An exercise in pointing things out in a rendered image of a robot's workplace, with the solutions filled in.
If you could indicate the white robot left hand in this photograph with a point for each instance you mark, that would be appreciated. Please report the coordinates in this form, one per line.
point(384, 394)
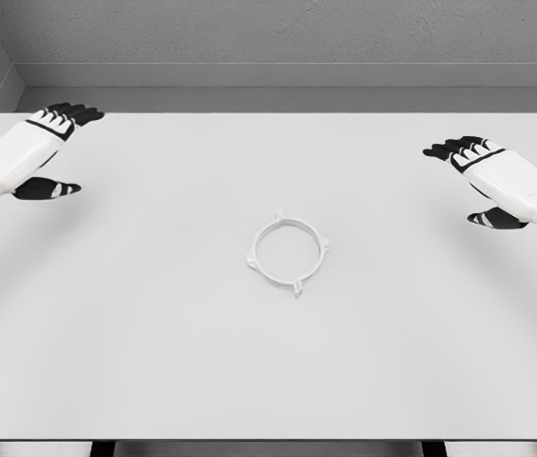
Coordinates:
point(42, 143)

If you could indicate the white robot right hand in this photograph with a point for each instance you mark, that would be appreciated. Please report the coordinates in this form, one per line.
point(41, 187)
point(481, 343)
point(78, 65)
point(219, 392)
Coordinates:
point(502, 176)

